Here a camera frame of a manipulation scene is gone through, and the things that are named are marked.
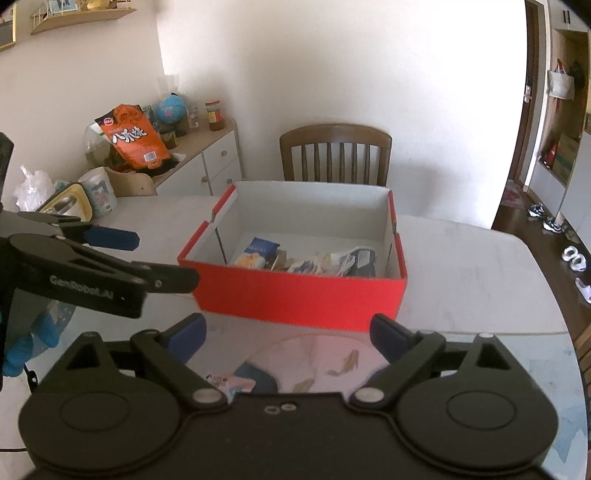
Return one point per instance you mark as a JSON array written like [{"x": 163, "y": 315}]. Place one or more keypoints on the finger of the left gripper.
[
  {"x": 73, "y": 228},
  {"x": 47, "y": 265}
]

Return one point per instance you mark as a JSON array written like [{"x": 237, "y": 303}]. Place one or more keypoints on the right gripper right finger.
[{"x": 411, "y": 357}]

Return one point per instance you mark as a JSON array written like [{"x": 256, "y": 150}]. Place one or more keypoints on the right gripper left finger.
[{"x": 162, "y": 357}]

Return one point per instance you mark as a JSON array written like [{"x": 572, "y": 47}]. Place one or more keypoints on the blue gloved hand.
[{"x": 42, "y": 329}]

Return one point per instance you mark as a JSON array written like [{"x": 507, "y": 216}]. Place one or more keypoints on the white printed cup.
[{"x": 99, "y": 191}]

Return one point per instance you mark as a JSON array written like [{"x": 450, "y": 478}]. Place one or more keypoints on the yellow grey appliance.
[{"x": 72, "y": 200}]

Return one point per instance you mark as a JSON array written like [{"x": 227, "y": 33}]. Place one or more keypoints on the wooden basket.
[{"x": 130, "y": 184}]

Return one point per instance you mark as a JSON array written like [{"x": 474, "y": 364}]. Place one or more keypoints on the white plastic bag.
[{"x": 34, "y": 191}]

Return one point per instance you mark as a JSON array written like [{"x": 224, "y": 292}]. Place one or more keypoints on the pink white snack packet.
[{"x": 230, "y": 384}]

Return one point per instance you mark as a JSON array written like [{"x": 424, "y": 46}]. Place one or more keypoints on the orange snack bag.
[{"x": 133, "y": 137}]

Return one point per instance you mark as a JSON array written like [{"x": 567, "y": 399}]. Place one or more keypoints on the white sideboard cabinet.
[{"x": 208, "y": 163}]

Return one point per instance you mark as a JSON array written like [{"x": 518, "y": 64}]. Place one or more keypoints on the blue snack packet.
[{"x": 256, "y": 254}]

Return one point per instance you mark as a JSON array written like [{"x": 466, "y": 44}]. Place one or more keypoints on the blue globe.
[{"x": 171, "y": 110}]

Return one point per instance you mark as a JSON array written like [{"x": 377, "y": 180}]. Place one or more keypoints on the jar with red lid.
[{"x": 214, "y": 115}]

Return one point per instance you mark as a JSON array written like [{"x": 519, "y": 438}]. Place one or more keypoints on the red cardboard box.
[{"x": 310, "y": 221}]

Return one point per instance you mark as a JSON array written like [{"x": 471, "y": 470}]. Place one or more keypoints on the sneaker on floor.
[{"x": 536, "y": 211}]

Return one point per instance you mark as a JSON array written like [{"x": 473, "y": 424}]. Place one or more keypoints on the white slipper on floor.
[{"x": 574, "y": 258}]

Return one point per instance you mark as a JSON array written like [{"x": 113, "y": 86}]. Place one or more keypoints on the brown wooden chair behind table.
[{"x": 336, "y": 153}]

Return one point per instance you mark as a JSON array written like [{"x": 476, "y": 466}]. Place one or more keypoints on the white tote bag hanging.
[{"x": 560, "y": 85}]

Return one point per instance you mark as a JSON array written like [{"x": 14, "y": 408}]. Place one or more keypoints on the white wall cabinet unit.
[{"x": 562, "y": 35}]

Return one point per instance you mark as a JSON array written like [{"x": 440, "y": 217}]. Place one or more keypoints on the wooden wall shelf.
[{"x": 53, "y": 15}]

